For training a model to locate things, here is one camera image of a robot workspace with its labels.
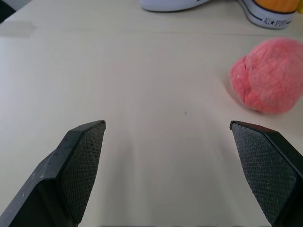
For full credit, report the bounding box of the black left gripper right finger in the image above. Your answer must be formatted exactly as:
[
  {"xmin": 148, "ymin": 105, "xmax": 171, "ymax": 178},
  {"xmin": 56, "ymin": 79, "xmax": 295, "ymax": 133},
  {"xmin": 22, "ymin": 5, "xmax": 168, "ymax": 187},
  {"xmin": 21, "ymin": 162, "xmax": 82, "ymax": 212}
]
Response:
[{"xmin": 229, "ymin": 120, "xmax": 303, "ymax": 227}]

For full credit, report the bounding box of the white sneaker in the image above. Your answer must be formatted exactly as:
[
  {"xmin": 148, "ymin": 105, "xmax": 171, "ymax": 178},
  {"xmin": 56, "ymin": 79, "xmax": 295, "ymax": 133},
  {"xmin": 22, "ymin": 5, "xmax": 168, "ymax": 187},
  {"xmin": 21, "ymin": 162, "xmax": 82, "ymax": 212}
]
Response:
[{"xmin": 140, "ymin": 0, "xmax": 209, "ymax": 12}]

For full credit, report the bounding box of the pink fuzzy peach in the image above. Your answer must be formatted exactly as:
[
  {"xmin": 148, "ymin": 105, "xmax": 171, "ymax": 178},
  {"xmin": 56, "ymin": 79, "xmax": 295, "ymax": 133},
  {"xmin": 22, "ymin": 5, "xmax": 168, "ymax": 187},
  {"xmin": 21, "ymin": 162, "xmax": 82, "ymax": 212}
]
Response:
[{"xmin": 229, "ymin": 37, "xmax": 303, "ymax": 115}]

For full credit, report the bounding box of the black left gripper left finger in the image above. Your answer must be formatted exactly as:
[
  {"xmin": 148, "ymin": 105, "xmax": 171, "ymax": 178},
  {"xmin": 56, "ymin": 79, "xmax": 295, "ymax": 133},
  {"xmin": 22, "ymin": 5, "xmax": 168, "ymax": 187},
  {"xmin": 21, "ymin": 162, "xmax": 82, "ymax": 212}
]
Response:
[{"xmin": 0, "ymin": 120, "xmax": 107, "ymax": 227}]

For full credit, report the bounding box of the orange canvas sneaker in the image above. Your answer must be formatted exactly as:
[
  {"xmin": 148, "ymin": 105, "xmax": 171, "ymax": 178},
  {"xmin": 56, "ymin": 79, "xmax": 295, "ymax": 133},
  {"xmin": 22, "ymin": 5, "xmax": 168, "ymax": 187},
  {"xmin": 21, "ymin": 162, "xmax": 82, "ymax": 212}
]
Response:
[{"xmin": 237, "ymin": 0, "xmax": 297, "ymax": 30}]

